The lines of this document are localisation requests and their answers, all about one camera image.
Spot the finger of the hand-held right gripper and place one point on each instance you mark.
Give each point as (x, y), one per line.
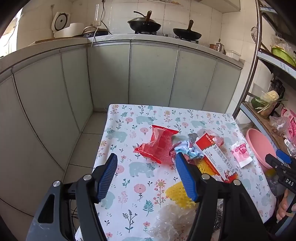
(282, 156)

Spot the black induction cooker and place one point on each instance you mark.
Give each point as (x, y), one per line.
(92, 34)

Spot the silver white scouring sponge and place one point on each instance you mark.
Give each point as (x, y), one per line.
(193, 136)

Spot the kitchen counter with grey cabinets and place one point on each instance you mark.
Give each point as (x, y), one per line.
(150, 74)

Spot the white plastic container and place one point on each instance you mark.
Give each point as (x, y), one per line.
(232, 54)

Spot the clear plastic bag on rack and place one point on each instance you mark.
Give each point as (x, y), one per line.
(278, 125)

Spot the green onion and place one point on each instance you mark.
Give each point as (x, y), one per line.
(269, 105)

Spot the steel wool scourer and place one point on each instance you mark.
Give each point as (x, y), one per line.
(218, 215)

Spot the person's right hand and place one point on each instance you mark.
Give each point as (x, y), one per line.
(283, 205)

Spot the pink white packet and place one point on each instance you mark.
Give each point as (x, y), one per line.
(241, 154)

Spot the pale yellow vegetable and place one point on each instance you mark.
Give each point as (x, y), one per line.
(271, 95)

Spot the metal storage rack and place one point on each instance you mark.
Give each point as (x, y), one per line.
(252, 69)

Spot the red white medicine box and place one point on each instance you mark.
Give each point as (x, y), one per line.
(215, 153)

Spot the white rice cooker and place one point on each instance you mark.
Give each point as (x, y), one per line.
(62, 26)

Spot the yellow mesh sponge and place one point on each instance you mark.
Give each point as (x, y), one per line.
(205, 168)
(178, 192)

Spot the metal strainer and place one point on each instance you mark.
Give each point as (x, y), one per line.
(254, 34)

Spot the clear plastic bag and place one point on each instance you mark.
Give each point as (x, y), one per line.
(278, 125)
(171, 222)

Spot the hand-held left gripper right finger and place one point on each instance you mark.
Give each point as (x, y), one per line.
(187, 179)

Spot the gas stove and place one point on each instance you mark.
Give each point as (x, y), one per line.
(165, 34)

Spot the black jar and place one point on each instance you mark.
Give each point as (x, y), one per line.
(276, 87)

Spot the pink plastic basin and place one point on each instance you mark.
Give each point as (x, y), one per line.
(256, 143)

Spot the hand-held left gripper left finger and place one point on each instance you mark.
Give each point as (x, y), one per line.
(107, 178)

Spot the pink patterned bag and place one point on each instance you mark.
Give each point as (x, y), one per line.
(291, 122)

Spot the floral bear tablecloth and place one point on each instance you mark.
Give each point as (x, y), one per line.
(138, 129)

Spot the black wok with lid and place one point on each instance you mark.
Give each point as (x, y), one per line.
(144, 24)

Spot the blue white paper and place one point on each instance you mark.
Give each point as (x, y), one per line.
(185, 150)

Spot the small metal pot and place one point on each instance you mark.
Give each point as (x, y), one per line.
(218, 46)

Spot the clear plastic wrapper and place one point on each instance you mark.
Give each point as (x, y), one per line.
(215, 137)

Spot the green plastic basket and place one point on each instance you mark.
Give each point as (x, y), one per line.
(283, 55)

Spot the red snack wrapper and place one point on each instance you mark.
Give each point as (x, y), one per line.
(160, 143)

